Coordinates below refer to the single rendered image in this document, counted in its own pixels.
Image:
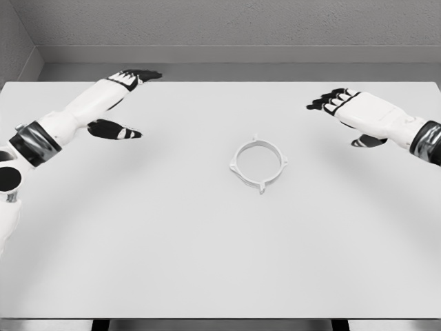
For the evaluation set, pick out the white round pipe clamp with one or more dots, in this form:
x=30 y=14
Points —
x=260 y=141

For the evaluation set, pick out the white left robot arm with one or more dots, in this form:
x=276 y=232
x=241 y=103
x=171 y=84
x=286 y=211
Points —
x=32 y=143

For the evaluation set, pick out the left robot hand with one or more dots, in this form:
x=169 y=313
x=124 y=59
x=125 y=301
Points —
x=100 y=98

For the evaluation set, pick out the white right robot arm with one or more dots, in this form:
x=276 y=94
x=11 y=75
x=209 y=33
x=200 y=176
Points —
x=427 y=138

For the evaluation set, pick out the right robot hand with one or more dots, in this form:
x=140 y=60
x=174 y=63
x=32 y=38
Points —
x=372 y=113

